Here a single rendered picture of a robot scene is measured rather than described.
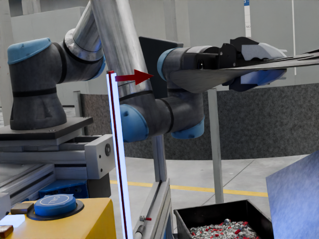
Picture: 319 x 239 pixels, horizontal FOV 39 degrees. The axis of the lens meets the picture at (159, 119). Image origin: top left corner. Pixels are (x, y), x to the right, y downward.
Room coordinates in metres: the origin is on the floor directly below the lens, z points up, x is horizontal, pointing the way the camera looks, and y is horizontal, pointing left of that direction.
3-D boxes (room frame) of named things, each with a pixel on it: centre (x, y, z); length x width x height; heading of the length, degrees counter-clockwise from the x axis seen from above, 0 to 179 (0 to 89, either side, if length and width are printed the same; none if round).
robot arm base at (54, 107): (1.23, 0.33, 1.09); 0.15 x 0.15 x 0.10
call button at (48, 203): (0.43, 0.11, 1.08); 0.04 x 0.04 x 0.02
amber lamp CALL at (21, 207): (0.43, 0.14, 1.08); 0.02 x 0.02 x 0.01; 83
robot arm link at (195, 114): (0.96, -0.05, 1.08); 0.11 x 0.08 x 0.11; 131
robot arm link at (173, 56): (0.98, -0.06, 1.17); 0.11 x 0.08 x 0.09; 30
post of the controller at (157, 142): (1.20, 0.01, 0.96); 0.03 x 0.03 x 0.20; 83
